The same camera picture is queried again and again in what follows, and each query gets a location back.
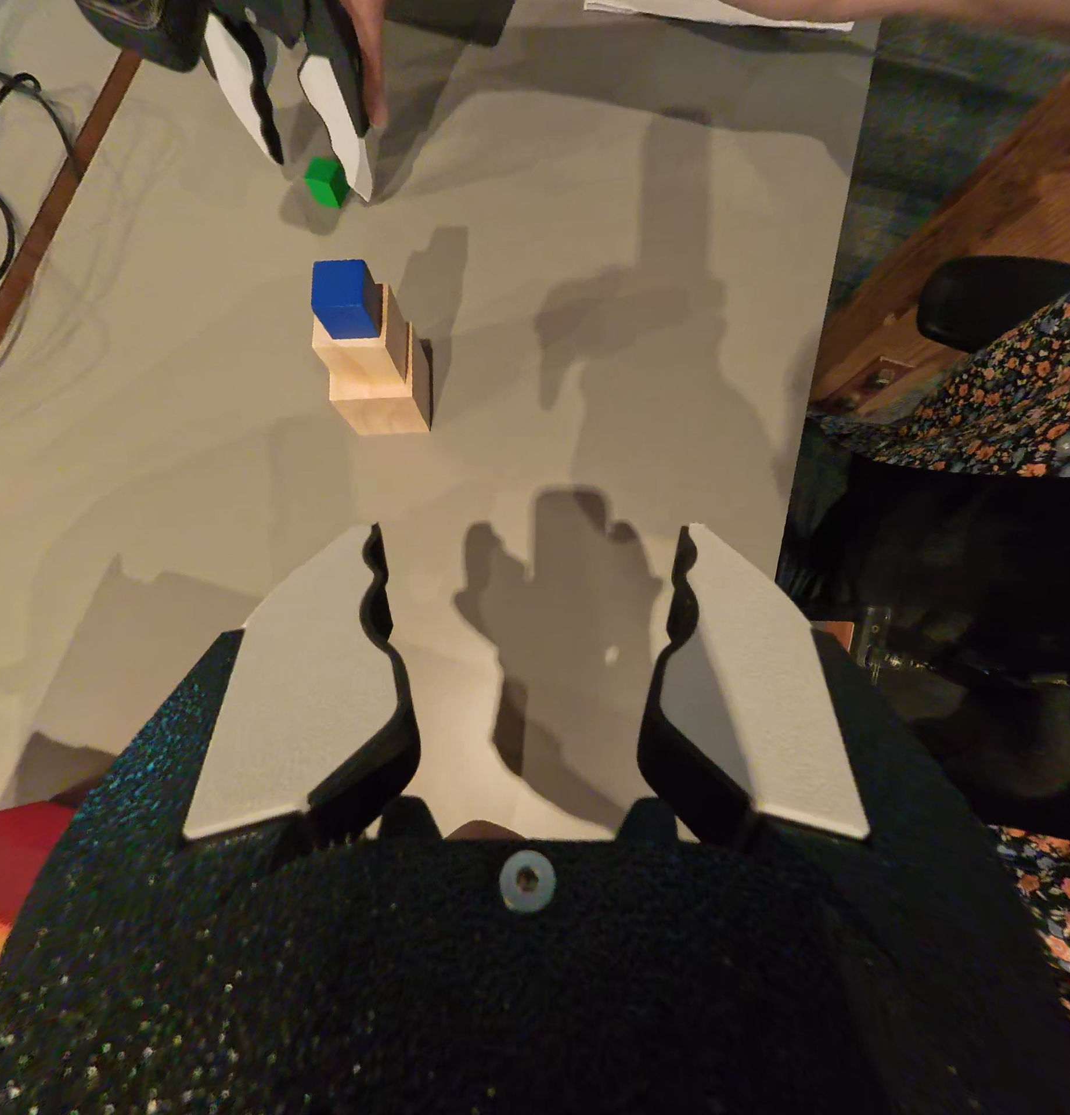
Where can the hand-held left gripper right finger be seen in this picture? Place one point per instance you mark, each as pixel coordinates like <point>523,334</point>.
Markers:
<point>752,688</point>

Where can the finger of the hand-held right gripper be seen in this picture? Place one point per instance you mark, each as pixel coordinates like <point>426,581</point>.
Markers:
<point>234,74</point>
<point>339,118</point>

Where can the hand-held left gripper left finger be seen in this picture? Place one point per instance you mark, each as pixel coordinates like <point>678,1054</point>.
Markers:
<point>299,688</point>

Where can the green wooden cube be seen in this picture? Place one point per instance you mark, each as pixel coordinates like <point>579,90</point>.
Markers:
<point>327,181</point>

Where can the person's right hand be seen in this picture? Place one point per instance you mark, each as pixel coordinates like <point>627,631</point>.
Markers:
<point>374,74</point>

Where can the blue wooden block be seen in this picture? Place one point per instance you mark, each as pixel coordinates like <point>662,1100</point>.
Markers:
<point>343,298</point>

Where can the brown wooden strip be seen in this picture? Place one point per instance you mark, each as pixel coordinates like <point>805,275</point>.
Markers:
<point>60,209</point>

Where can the black trousers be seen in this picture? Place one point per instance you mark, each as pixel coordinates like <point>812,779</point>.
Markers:
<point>953,662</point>

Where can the light wooden block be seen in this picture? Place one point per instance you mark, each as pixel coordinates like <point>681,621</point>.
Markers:
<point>382,405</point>
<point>360,353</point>

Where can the red and yellow box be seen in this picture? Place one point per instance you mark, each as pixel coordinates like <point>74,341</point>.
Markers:
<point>12,871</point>

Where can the white paper sheet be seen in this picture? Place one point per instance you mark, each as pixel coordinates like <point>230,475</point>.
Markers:
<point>717,12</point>

